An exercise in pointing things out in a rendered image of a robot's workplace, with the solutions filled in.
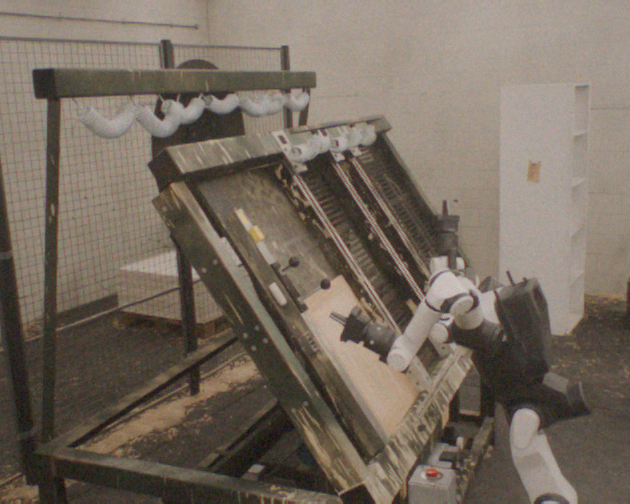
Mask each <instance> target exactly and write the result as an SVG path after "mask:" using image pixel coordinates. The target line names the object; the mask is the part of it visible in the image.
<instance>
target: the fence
mask: <svg viewBox="0 0 630 504"><path fill-rule="evenodd" d="M240 212H243V214H244V216H245V217H246V219H247V220H248V222H249V225H247V226H246V225H245V223H244V221H243V219H242V218H240V216H239V215H238V213H240ZM228 219H229V220H230V222H231V223H232V226H233V227H234V229H235V231H236V232H237V234H238V235H239V237H240V238H241V241H243V243H244V244H245V246H246V247H247V249H248V250H249V252H250V253H251V256H252V258H253V259H254V261H255V262H256V264H258V265H259V267H260V268H261V271H262V273H263V274H264V276H265V277H266V279H267V280H268V282H269V283H270V285H273V283H274V282H275V283H276V285H277V287H278V288H279V290H280V291H281V293H282V295H283V296H284V299H285V301H287V303H285V304H284V305H283V306H284V307H285V309H287V310H288V312H289V315H290V316H291V318H292V319H293V321H294V322H295V324H296V325H297V327H298V330H299V331H300V333H302V334H304V333H306V332H308V331H309V333H310V334H311V336H312V337H313V339H314V341H316V342H317V345H318V346H319V349H318V350H316V352H314V354H316V356H317V357H318V360H319V361H320V363H321V364H322V366H323V367H324V369H325V371H326V372H327V375H328V376H329V378H331V379H332V381H333V382H334V384H335V386H336V388H337V390H338V391H339V393H340V394H341V396H342V397H343V399H344V401H346V403H347V405H348V406H349V408H350V409H351V411H352V413H353V414H354V416H355V418H356V420H357V421H358V423H360V424H361V426H362V428H363V429H364V431H365V433H366V435H367V436H368V438H369V439H370V441H371V443H372V444H373V446H375V448H376V450H377V451H378V450H380V449H383V448H385V446H386V445H387V443H389V442H390V438H389V437H388V436H387V435H386V433H385V431H384V429H383V428H382V426H381V425H380V423H379V421H378V420H377V418H376V416H375V414H373V413H372V411H371V410H370V408H369V406H368V405H367V403H366V401H365V399H364V398H363V396H362V395H361V393H360V391H358V390H357V388H356V386H355V384H354V383H353V381H352V380H351V378H350V376H349V375H348V373H347V371H346V369H344V368H343V366H342V365H341V363H340V361H339V360H338V357H337V356H336V354H335V353H334V351H333V350H332V348H331V346H329V345H328V342H327V341H326V339H325V338H324V336H323V335H322V333H321V331H320V330H319V327H318V326H317V324H315V323H314V321H313V320H312V318H311V316H310V315H309V312H308V311H307V310H306V311H305V312H303V314H300V312H299V310H298V308H297V307H296V305H295V304H294V302H293V301H292V299H291V297H290V295H289V293H288V292H287V290H285V289H284V287H283V286H282V283H281V282H280V280H279V278H278V277H277V275H276V274H275V272H274V271H273V268H272V266H270V264H272V263H274V262H276V261H275V260H274V258H273V256H272V255H270V252H269V251H268V249H267V248H266V246H265V245H264V243H263V241H262V240H261V241H260V242H258V243H256V242H255V240H254V238H253V236H252V235H251V233H250V231H249V230H250V229H251V228H253V226H252V225H251V222H250V221H249V219H248V218H247V216H246V215H245V213H244V211H243V210H238V211H235V212H233V213H232V214H231V215H229V216H228Z"/></svg>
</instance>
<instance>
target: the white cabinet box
mask: <svg viewBox="0 0 630 504"><path fill-rule="evenodd" d="M589 114H590V83H568V84H542V85H519V86H501V96H500V241H499V282H501V284H502V285H504V286H505V287H507V286H510V285H511V282H510V280H509V278H508V275H507V273H505V271H510V274H511V276H512V278H513V281H514V282H515V284H517V282H521V281H524V280H523V277H527V279H530V278H533V277H537V278H538V281H539V284H540V286H541V289H542V291H543V293H544V296H545V299H546V302H547V306H548V315H550V323H551V332H552V334H553V335H561V336H563V335H569V334H570V332H571V331H572V330H573V329H574V326H575V325H576V324H577V323H578V321H580V320H581V319H582V318H583V314H584V284H585V249H586V216H587V182H588V148H589Z"/></svg>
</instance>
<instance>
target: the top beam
mask: <svg viewBox="0 0 630 504"><path fill-rule="evenodd" d="M381 116H382V118H381V119H379V120H372V124H371V125H370V126H373V127H375V129H373V130H375V131H373V132H375V133H376V135H377V137H376V139H377V138H378V137H379V135H381V134H383V133H386V132H388V131H390V130H391V129H392V126H391V125H390V123H388V122H387V119H386V118H385V116H384V115H383V114H382V115H381ZM368 126H369V125H367V123H359V124H355V127H353V128H354V129H356V130H354V131H357V132H358V130H359V129H362V131H363V132H366V131H367V130H366V128H367V127H368ZM288 130H289V129H283V130H282V131H283V132H284V134H285V136H287V138H288V139H289V141H290V142H291V144H292V145H293V146H296V145H297V146H298V145H300V144H307V142H308V140H309V139H310V138H313V136H314V134H312V133H311V132H310V131H309V132H303V133H296V134H290V132H289V131H288ZM326 130H327V132H328V133H329V134H331V137H332V138H333V139H334V138H338V137H341V136H340V134H339V133H338V131H337V129H336V128H335V127H334V128H327V129H326ZM270 132H275V131H268V132H262V133H254V134H247V136H240V137H233V138H227V139H219V140H212V141H205V142H198V143H191V144H184V145H176V146H170V147H166V148H164V150H163V151H161V152H160V153H159V154H158V155H157V156H156V157H154V158H153V159H152V160H151V161H149V162H148V163H147V167H148V169H149V170H151V172H152V173H153V175H154V177H155V178H156V181H157V182H158V184H159V185H160V187H161V188H162V189H167V188H168V187H169V186H170V185H171V184H172V183H174V182H175V181H179V180H183V181H184V183H185V184H190V183H194V182H199V181H204V180H208V178H213V177H217V176H221V175H227V174H231V173H235V172H239V171H244V170H248V169H253V168H258V167H262V166H266V164H270V163H275V162H280V161H281V160H283V159H284V158H285V155H284V154H283V152H282V151H281V148H280V146H279V145H278V144H277V142H276V140H275V139H274V137H273V136H272V133H270Z"/></svg>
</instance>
